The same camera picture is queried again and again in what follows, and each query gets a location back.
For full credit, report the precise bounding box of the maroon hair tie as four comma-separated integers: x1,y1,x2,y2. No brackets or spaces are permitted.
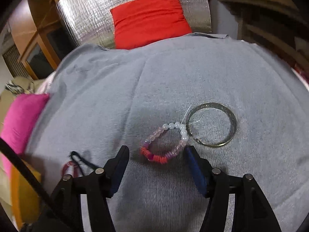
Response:
61,160,84,178

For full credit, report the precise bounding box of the black hair tie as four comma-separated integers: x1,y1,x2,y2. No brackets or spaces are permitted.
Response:
69,150,100,175

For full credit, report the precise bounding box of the pink white bead bracelet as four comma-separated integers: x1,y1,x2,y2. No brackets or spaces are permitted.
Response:
140,121,190,165

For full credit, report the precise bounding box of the grey blanket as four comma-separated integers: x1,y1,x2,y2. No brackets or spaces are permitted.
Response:
26,35,308,231

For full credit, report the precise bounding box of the pink pillow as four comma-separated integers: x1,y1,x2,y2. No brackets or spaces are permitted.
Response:
0,93,51,179

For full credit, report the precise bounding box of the striped cloth on sofa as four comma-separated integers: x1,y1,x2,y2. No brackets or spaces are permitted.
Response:
5,81,33,95

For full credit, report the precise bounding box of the wooden cabinet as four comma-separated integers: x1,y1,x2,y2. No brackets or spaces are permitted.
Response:
8,0,75,80

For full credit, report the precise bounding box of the wooden shelf unit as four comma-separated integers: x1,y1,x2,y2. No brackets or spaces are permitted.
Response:
219,0,308,77

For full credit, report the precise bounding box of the silver foil insulation mat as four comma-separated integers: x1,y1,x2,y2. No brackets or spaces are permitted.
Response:
56,0,213,49

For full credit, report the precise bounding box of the red cushion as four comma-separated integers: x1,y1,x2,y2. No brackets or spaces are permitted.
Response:
110,0,192,50

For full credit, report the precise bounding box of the black cable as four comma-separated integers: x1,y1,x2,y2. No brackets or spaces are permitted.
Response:
0,137,53,206

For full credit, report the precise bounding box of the metal bangle ring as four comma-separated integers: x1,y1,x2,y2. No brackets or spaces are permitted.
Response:
185,102,238,148

